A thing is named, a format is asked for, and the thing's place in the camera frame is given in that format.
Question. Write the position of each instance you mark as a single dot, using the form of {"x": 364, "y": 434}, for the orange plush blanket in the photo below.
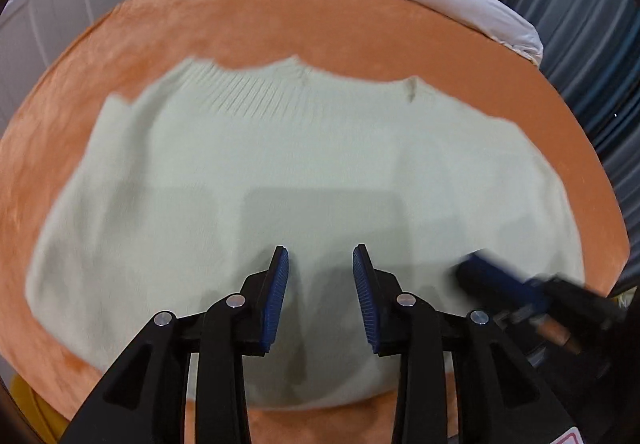
{"x": 350, "y": 19}

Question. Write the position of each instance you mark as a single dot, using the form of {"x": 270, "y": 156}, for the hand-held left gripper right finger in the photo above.
{"x": 367, "y": 299}

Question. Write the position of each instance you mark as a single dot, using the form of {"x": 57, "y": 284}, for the cream knit cardigan red buttons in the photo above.
{"x": 250, "y": 174}

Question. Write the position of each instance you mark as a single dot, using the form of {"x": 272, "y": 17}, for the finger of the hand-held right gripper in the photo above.
{"x": 500, "y": 279}

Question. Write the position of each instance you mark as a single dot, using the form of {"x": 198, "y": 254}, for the yellow chair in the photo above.
{"x": 35, "y": 409}

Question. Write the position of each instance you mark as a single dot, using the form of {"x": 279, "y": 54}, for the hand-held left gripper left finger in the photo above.
{"x": 275, "y": 299}

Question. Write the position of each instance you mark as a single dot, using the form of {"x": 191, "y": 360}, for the grey curtain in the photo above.
{"x": 580, "y": 49}

